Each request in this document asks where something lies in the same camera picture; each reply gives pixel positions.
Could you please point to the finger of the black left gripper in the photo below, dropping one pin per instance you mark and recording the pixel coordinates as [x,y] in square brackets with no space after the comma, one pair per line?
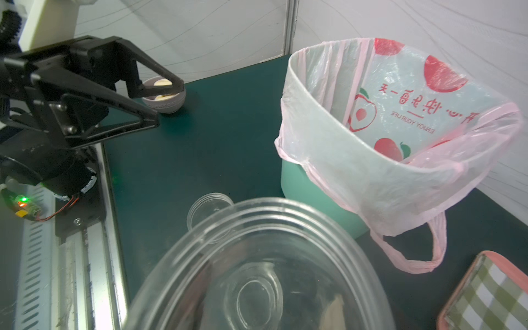
[76,112]
[127,58]

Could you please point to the green white checkered cloth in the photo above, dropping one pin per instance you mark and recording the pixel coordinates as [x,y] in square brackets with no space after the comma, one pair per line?
[491,301]

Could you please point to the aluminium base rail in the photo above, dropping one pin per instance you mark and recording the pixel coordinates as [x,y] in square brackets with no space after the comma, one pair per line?
[89,280]

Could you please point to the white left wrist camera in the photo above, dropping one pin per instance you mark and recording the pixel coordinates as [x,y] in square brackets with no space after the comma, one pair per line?
[48,21]

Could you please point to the white slotted cable duct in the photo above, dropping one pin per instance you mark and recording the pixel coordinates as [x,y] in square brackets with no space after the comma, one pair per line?
[33,309]

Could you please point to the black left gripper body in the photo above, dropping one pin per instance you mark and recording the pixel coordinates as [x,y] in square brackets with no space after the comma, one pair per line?
[92,58]

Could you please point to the cream round buns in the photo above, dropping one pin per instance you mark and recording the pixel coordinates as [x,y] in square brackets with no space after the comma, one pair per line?
[160,83]

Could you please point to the pink plastic tray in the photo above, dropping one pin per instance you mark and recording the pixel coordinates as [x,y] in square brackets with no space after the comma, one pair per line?
[482,288]

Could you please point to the grey bowl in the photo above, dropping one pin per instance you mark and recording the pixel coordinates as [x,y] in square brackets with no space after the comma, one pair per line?
[170,106]

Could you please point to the pink white plastic bin bag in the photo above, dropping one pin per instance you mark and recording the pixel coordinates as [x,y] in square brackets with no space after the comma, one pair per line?
[394,135]

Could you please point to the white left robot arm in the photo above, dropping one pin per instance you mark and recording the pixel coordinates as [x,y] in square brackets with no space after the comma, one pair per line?
[29,156]

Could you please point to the mint green trash bin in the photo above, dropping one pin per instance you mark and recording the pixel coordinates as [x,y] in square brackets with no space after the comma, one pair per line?
[297,186]

